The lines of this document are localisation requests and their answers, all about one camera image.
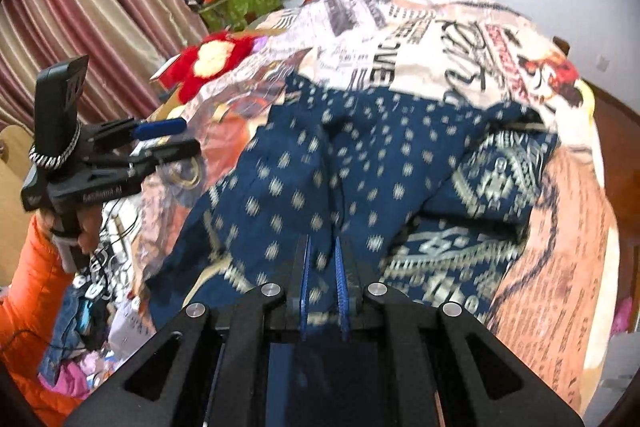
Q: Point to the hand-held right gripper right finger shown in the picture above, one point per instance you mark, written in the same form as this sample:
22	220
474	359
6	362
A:
341	279

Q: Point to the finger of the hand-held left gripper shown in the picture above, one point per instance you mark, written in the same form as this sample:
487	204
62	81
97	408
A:
160	127
170	150

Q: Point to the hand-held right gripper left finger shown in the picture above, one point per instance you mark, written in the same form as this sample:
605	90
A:
306	279

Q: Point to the navy patterned hooded jacket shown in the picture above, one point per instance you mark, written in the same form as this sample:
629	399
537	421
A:
350	167

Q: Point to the person's left hand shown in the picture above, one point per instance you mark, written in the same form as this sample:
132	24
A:
87	229

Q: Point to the red plush toy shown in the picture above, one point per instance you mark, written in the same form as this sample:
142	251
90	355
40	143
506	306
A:
207	62

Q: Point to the striped brown curtain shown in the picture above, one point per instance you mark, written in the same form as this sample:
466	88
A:
85	7

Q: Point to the green patterned box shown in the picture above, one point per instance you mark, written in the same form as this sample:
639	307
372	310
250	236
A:
240	4

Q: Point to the pink cloth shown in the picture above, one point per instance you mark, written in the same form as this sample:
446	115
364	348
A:
75	377

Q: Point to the printed blanket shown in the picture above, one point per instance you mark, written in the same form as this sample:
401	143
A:
450	37

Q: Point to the white wall socket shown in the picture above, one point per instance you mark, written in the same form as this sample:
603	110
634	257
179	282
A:
602	63

